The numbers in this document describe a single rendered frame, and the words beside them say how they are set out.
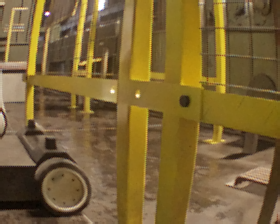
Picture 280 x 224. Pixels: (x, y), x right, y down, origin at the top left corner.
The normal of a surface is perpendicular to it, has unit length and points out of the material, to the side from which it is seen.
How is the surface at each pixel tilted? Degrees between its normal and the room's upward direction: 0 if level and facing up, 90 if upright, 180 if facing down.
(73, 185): 90
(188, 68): 90
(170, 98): 90
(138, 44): 90
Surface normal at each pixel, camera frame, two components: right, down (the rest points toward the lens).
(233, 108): -0.83, 0.03
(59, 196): 0.54, 0.12
